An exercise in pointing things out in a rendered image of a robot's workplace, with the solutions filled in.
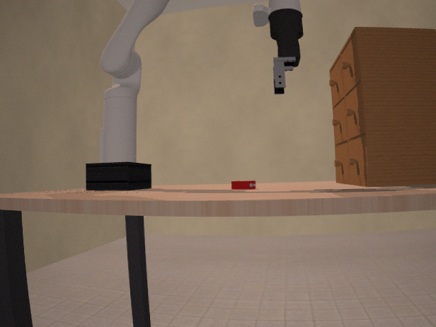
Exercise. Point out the red 9v battery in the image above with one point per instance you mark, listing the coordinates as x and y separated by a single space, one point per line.
243 185

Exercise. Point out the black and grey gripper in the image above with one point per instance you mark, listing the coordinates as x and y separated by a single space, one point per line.
285 27

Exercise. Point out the brown wooden chest of drawers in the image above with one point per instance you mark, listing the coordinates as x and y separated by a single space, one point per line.
398 81

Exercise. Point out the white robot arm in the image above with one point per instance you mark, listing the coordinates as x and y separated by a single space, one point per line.
118 137

